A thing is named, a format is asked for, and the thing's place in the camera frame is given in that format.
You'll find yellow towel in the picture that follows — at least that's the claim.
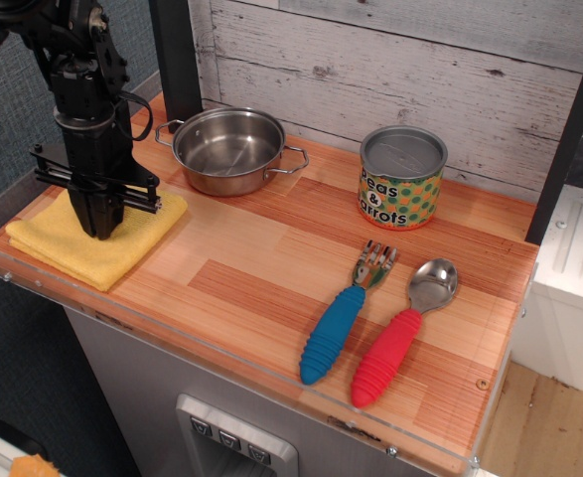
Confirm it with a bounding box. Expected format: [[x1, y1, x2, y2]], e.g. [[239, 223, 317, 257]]
[[6, 192, 188, 292]]

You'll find dark right frame post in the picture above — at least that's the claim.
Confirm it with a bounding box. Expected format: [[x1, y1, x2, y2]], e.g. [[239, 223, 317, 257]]
[[524, 76, 583, 245]]

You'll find blue handled fork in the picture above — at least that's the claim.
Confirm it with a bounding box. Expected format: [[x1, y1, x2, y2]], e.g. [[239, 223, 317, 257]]
[[299, 240, 398, 385]]

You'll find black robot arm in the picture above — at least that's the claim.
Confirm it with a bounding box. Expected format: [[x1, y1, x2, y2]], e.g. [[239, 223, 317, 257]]
[[0, 1, 161, 239]]

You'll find red handled spoon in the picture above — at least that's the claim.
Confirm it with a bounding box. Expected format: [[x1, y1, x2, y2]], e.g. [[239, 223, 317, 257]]
[[351, 258, 459, 408]]

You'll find grey toy fridge cabinet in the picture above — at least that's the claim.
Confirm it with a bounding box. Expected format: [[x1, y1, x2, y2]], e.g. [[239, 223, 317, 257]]
[[62, 302, 421, 477]]

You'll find black vertical post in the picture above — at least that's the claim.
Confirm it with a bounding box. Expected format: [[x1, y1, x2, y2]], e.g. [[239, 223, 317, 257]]
[[149, 0, 203, 120]]

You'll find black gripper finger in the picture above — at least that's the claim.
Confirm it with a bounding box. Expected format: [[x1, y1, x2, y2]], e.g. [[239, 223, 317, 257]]
[[91, 191, 124, 239], [68, 182, 95, 237]]

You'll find stainless steel pot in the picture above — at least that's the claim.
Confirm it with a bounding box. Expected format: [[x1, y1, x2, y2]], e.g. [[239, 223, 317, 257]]
[[155, 107, 310, 197]]

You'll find peas and carrots can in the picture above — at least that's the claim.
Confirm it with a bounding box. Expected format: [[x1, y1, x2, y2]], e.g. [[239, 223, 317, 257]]
[[358, 125, 448, 232]]

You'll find silver dispenser button panel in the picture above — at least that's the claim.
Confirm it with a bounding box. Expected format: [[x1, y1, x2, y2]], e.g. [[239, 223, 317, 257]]
[[176, 394, 299, 476]]

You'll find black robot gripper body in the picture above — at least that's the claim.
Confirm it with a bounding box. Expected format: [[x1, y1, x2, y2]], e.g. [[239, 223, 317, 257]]
[[30, 116, 161, 213]]

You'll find white cabinet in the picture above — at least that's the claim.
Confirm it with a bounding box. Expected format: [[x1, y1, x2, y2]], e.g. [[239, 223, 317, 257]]
[[510, 185, 583, 391]]

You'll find orange object at corner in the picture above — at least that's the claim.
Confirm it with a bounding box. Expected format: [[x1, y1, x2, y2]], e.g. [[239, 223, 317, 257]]
[[8, 454, 61, 477]]

